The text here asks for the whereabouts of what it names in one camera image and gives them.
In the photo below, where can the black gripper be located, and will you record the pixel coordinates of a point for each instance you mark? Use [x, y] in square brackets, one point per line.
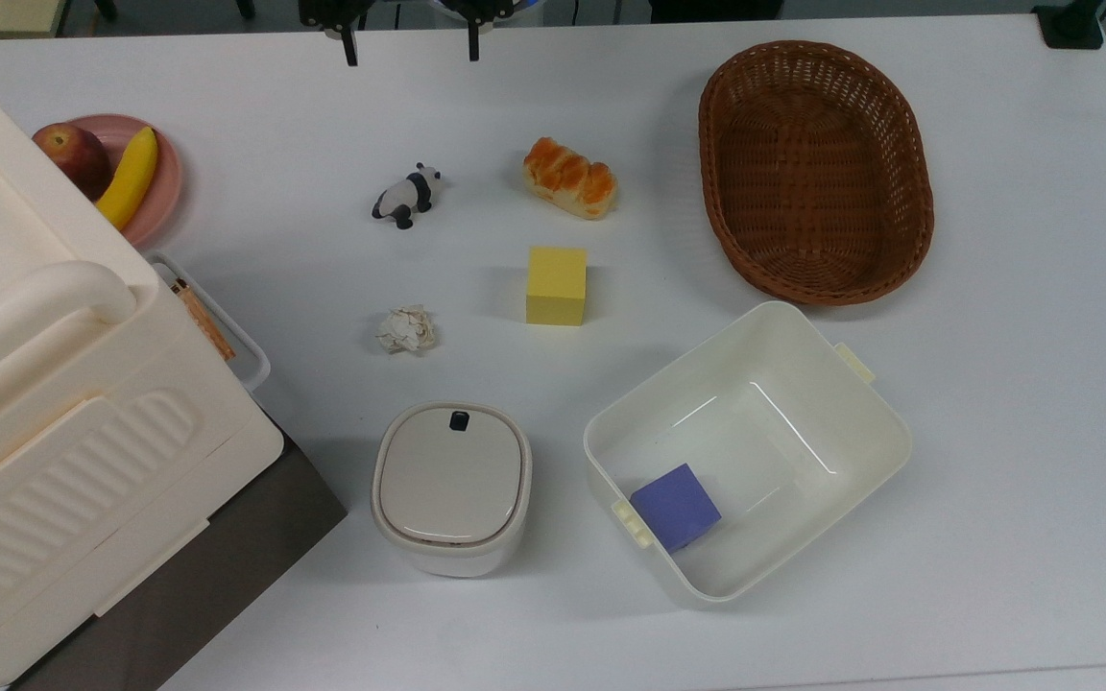
[327, 11]

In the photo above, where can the orange glazed bread loaf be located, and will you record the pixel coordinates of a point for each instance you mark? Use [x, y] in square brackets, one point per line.
[569, 178]

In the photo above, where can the brown wicker basket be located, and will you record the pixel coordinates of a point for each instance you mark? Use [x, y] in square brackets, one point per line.
[814, 173]

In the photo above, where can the panda toy figure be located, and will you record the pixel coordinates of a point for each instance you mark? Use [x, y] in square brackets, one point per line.
[406, 195]

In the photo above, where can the yellow cube block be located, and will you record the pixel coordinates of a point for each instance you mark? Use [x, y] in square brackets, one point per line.
[556, 286]

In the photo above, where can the pink plate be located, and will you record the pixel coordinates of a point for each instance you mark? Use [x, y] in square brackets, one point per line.
[164, 178]

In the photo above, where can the crumpled paper ball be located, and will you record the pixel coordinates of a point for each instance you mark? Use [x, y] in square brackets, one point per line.
[406, 329]

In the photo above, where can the yellow banana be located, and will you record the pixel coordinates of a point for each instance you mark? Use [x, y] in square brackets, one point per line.
[130, 178]

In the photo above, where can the brown stick in tray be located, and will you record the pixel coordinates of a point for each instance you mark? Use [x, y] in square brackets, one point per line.
[205, 321]

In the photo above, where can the red apple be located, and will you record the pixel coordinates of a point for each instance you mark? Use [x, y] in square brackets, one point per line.
[73, 154]

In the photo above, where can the white lidded trash bin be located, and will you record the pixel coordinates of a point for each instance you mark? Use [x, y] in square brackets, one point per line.
[450, 488]

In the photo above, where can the white plastic tub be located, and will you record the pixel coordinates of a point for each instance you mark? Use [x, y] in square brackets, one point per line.
[755, 422]

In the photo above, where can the cream plastic storage cabinet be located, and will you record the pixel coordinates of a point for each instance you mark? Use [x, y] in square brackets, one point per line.
[54, 413]

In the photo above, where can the purple cube block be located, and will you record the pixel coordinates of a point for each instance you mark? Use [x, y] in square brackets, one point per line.
[676, 507]

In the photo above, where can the black table clamp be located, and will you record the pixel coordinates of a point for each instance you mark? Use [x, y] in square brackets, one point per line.
[1069, 24]

